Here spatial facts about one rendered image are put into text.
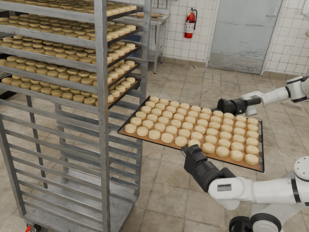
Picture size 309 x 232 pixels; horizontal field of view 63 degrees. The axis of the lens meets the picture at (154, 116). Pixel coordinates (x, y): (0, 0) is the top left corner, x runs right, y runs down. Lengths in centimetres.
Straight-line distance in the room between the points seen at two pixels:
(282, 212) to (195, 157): 59
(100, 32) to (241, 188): 67
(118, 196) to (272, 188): 130
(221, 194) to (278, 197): 16
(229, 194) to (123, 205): 115
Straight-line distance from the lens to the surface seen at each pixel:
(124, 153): 171
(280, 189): 82
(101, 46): 93
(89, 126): 114
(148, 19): 132
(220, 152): 103
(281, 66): 527
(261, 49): 513
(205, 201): 218
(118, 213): 182
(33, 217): 190
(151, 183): 222
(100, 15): 90
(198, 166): 91
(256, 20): 502
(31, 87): 131
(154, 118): 118
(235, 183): 83
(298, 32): 517
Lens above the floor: 157
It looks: 30 degrees down
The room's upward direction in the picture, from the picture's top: 5 degrees clockwise
